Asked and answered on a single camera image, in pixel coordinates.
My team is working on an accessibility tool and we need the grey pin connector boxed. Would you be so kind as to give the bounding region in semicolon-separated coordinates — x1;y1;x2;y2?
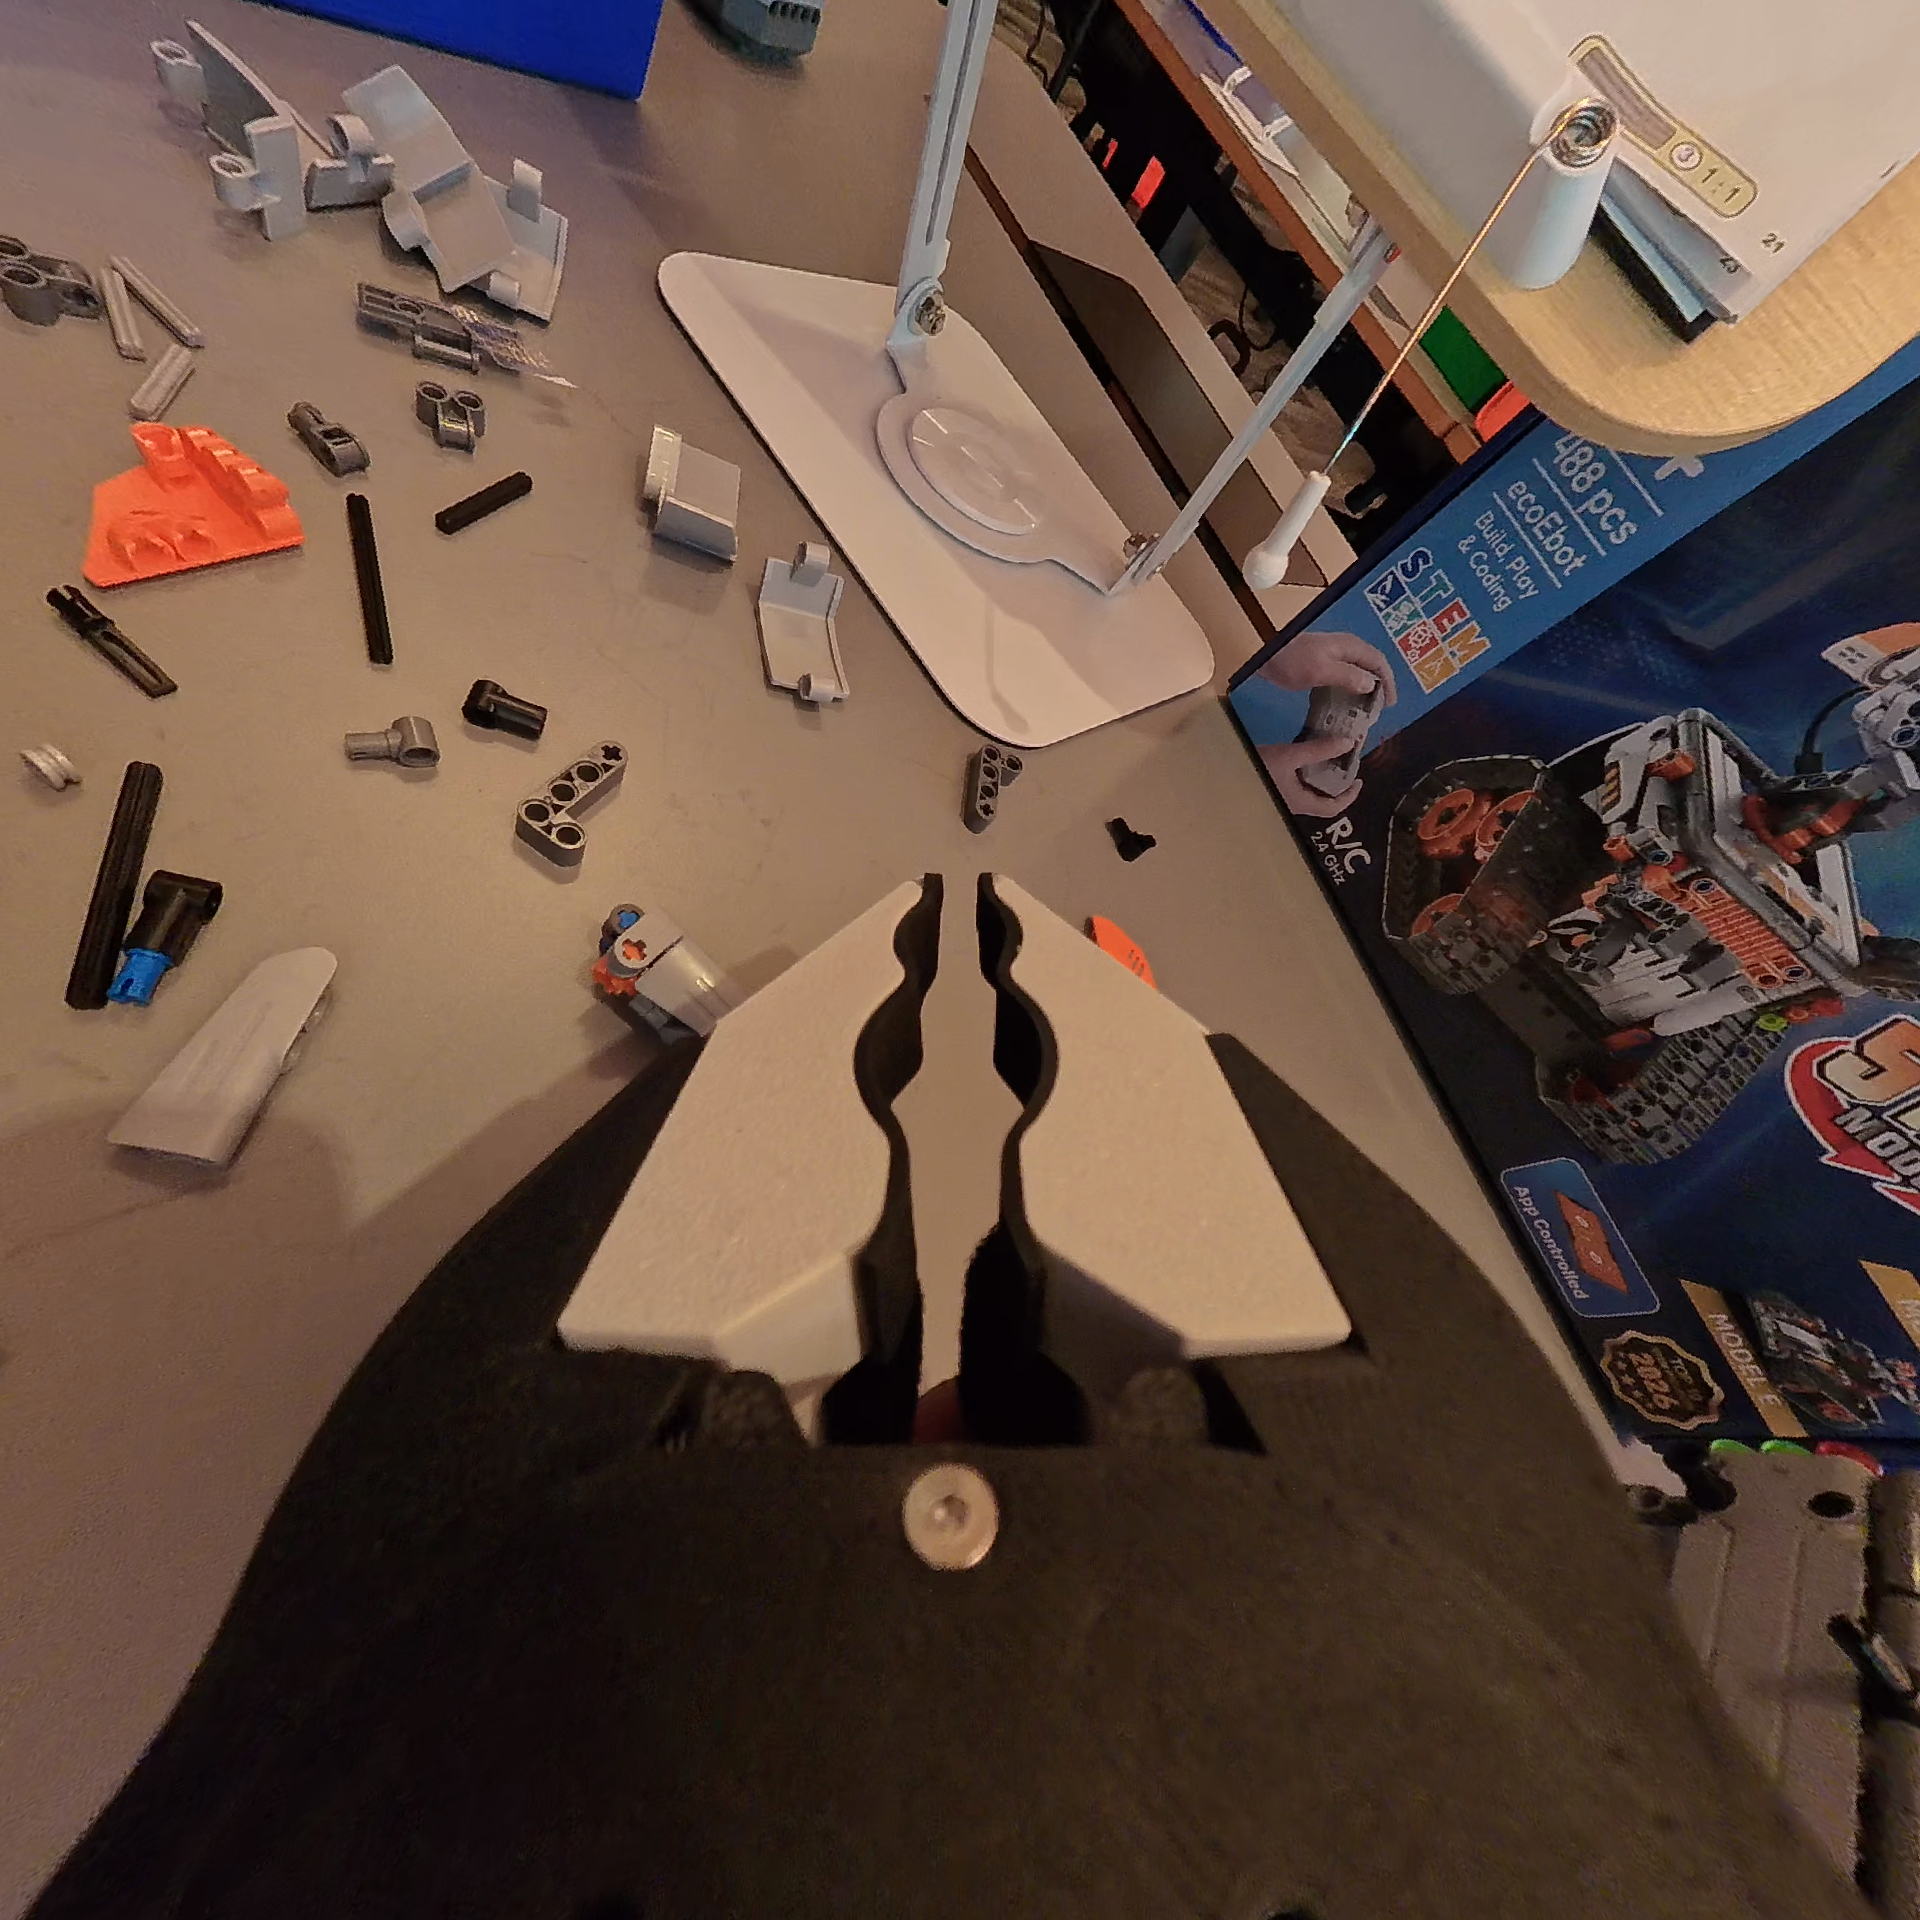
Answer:
0;240;100;327

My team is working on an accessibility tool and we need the long black axle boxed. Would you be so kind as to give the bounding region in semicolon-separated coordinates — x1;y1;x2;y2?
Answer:
343;493;395;668

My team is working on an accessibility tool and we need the green flat object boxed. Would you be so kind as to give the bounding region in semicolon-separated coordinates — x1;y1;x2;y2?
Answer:
1424;315;1503;415

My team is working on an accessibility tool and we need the small grey blue device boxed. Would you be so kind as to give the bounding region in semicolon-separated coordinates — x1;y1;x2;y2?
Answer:
690;0;825;61

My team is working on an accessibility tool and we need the white orange assembled part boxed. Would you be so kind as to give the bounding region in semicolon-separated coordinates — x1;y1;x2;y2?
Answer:
593;910;732;1042

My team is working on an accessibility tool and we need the robot kit box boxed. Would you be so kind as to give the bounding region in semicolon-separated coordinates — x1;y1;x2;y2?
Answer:
1225;390;1920;1448

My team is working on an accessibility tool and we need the black connector with blue pin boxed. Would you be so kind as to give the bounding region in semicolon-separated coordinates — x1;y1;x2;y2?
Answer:
110;870;225;1008

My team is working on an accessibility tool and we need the blue plastic bin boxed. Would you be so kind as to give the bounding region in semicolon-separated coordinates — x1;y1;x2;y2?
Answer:
265;0;665;99

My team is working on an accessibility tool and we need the instruction booklet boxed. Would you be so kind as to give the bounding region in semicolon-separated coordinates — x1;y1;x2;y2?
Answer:
1276;0;1920;332

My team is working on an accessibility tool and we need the grey axle connector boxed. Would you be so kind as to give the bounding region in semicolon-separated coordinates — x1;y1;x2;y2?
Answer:
355;284;489;370

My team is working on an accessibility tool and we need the medium black axle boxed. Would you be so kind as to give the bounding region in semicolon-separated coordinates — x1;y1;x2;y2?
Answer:
66;759;168;1010

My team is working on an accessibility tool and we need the clear plastic piece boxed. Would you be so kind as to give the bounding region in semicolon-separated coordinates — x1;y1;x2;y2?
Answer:
476;320;579;394

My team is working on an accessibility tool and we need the light grey bracket piece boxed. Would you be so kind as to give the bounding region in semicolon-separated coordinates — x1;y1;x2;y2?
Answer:
643;422;743;567
755;543;851;711

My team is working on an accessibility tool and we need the light grey long bar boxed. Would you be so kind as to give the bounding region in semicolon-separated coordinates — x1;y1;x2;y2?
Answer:
112;949;339;1166

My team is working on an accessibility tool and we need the black pin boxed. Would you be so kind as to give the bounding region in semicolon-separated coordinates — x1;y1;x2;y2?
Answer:
47;582;178;698

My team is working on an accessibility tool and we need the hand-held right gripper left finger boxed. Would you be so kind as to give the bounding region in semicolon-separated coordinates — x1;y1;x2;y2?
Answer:
561;877;944;1416

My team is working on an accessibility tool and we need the white book stand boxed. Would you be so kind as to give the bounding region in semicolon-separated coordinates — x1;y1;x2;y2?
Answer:
660;0;1920;750

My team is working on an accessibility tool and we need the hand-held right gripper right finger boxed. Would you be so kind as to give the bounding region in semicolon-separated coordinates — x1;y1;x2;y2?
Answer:
977;877;1353;1416

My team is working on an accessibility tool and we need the dark grey bent beam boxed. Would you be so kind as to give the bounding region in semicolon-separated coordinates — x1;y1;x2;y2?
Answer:
515;746;628;876

